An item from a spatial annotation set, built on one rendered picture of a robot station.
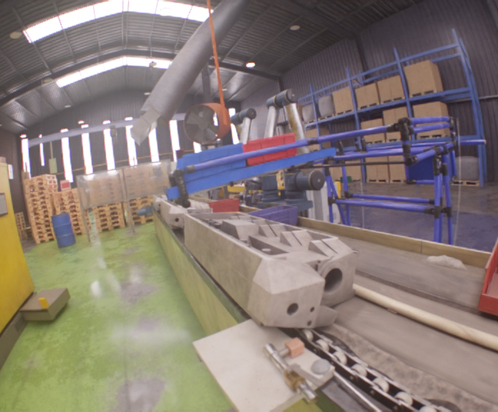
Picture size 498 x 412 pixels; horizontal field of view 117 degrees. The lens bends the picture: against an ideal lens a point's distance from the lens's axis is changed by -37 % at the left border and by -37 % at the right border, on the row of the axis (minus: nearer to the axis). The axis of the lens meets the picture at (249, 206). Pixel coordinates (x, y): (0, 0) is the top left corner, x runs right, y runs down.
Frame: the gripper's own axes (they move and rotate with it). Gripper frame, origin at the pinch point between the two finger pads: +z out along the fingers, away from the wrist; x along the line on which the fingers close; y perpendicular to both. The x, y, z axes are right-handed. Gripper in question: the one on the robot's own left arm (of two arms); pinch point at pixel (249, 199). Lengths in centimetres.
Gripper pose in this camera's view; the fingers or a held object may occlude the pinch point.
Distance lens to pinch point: 214.8
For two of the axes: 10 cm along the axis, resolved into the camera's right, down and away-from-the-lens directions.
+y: -7.9, -2.2, -5.7
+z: -2.4, 9.7, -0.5
